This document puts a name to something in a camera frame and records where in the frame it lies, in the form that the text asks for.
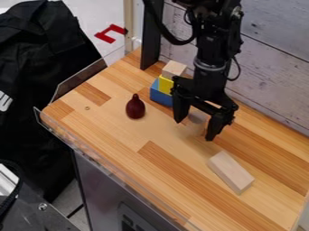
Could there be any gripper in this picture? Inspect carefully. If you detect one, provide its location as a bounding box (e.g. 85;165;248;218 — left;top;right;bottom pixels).
170;66;240;142

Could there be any blue block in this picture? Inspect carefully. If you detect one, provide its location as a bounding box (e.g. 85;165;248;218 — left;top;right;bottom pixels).
148;78;175;108

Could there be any yellow block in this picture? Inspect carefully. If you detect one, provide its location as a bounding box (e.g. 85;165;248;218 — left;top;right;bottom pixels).
156;74;175;96

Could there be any small pale wooden block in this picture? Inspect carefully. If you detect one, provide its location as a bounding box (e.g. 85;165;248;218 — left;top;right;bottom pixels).
160;60;189;80

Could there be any long pale wooden block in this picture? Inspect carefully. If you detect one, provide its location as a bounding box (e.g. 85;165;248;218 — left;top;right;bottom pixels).
206;151;257;196

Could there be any dark red toy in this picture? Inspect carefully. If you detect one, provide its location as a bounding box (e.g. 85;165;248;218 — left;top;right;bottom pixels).
124;93;146;120

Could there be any black bag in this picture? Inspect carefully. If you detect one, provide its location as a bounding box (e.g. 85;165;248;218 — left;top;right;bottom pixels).
0;0;108;204

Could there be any black upright post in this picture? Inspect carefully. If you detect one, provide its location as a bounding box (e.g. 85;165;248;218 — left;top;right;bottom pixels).
138;0;167;71

